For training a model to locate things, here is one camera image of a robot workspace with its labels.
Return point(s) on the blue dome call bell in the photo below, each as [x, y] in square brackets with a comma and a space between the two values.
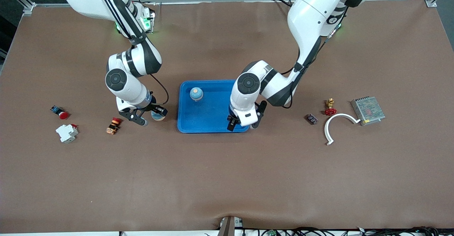
[196, 94]
[158, 116]

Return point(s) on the dark terminal block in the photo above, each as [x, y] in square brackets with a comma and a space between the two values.
[312, 119]

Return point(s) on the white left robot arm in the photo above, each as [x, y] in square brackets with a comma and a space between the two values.
[312, 16]

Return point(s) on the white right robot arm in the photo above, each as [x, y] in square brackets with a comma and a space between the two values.
[134, 87]

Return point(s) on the blue plastic tray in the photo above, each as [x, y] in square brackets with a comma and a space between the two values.
[209, 115]

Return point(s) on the brown table mat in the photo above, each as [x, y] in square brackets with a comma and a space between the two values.
[227, 175]

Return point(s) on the red push button blue base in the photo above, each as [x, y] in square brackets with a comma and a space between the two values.
[63, 115]

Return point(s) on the white circuit breaker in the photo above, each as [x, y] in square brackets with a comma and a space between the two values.
[66, 133]

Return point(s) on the metal mesh power supply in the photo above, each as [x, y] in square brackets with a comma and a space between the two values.
[369, 110]

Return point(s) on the red orange striped switch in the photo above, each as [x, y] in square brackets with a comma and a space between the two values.
[113, 126]

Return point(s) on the white curved plastic duct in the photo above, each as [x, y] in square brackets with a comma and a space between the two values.
[326, 131]

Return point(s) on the grey metal table bracket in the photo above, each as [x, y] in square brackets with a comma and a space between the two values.
[227, 227]

